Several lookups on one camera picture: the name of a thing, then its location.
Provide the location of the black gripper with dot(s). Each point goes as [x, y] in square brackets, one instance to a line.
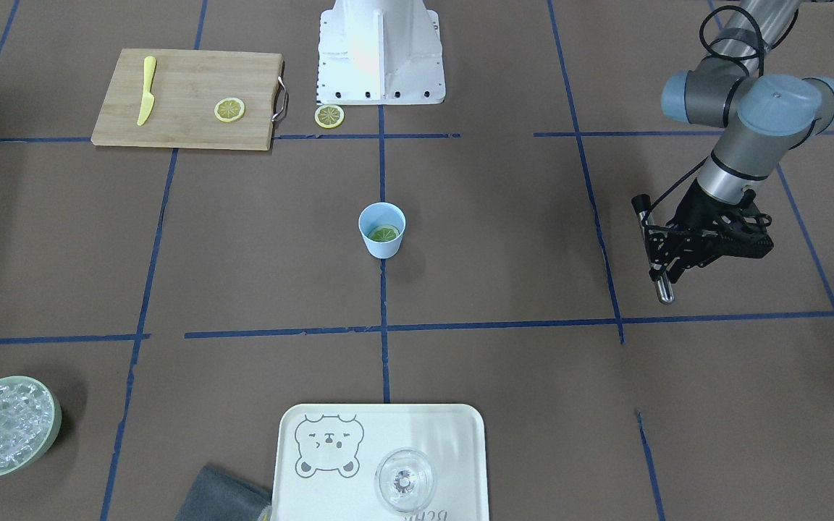
[692, 210]

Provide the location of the steel muddler black tip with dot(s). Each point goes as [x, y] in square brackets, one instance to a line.
[642, 205]

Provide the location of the lemon slice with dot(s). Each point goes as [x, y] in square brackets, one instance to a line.
[383, 233]
[329, 116]
[229, 110]

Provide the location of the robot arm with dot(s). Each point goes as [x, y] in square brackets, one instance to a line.
[762, 116]

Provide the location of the light blue cup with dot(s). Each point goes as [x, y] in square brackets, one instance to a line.
[382, 213]

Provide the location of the lemon slice on board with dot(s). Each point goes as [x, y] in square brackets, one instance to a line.
[229, 110]

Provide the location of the clear wine glass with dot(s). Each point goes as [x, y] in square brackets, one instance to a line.
[405, 481]

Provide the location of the cream bear tray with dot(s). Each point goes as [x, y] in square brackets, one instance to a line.
[327, 455]

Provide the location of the wooden cutting board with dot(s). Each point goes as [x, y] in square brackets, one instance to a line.
[187, 85]

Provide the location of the grey folded cloth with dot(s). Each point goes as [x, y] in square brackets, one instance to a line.
[216, 495]

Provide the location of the yellow plastic knife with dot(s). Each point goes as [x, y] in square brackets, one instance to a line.
[147, 97]

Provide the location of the green bowl of ice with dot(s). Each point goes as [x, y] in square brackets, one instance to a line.
[30, 420]

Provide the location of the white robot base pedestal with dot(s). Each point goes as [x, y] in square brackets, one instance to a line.
[375, 53]

